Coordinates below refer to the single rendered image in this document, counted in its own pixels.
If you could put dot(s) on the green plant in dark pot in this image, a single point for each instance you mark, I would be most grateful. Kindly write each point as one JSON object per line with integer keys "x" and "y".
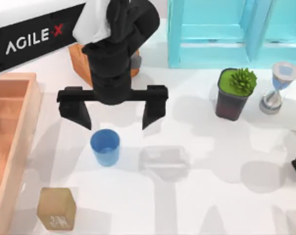
{"x": 232, "y": 98}

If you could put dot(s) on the salmon shallow box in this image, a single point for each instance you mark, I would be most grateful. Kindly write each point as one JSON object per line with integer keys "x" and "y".
{"x": 13, "y": 137}

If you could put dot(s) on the orange wooden box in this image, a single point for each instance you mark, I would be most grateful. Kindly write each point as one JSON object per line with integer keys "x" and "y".
{"x": 80, "y": 63}

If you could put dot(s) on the light blue rack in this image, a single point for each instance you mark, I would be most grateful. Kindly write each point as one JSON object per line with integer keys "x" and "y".
{"x": 211, "y": 31}

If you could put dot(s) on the blue cup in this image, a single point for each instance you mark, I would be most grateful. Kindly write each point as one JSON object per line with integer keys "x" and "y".
{"x": 106, "y": 149}

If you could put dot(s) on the tan cardboard box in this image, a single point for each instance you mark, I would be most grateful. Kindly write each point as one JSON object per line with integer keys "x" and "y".
{"x": 56, "y": 208}

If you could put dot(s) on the pale grey rounded box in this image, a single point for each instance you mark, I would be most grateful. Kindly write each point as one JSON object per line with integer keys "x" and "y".
{"x": 135, "y": 61}

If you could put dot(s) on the grey and blue hourglass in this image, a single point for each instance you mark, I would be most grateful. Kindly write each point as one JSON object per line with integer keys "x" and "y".
{"x": 276, "y": 85}

